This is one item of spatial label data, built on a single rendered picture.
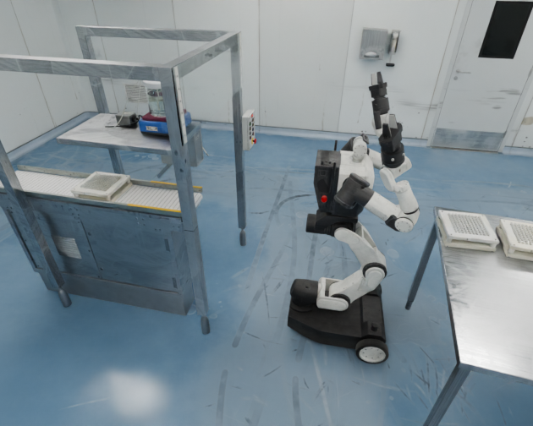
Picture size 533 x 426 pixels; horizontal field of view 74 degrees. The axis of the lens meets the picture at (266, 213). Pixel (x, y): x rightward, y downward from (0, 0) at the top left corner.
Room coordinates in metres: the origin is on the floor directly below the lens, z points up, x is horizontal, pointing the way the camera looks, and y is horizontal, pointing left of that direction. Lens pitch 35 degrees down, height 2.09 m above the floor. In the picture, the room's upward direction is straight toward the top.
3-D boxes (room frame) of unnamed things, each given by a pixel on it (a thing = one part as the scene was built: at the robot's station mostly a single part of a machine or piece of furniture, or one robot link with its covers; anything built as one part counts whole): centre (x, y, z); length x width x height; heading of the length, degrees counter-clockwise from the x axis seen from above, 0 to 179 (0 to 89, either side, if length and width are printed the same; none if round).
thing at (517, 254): (1.44, -1.37, 0.90); 0.24 x 0.24 x 0.02; 73
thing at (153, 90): (1.78, 0.53, 1.57); 0.15 x 0.15 x 0.19
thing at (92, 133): (1.78, 0.72, 1.36); 0.62 x 0.38 x 0.04; 78
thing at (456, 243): (1.53, -1.08, 0.90); 0.24 x 0.24 x 0.02; 80
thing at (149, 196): (1.87, 1.08, 0.92); 1.35 x 0.25 x 0.05; 78
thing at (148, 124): (1.79, 0.53, 1.43); 0.21 x 0.20 x 0.09; 168
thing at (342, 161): (1.65, -0.40, 1.15); 0.34 x 0.30 x 0.36; 170
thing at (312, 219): (1.66, -0.38, 0.88); 0.28 x 0.13 x 0.18; 80
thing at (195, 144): (1.87, 0.49, 1.25); 0.22 x 0.11 x 0.20; 78
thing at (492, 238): (1.53, -1.08, 0.95); 0.25 x 0.24 x 0.02; 170
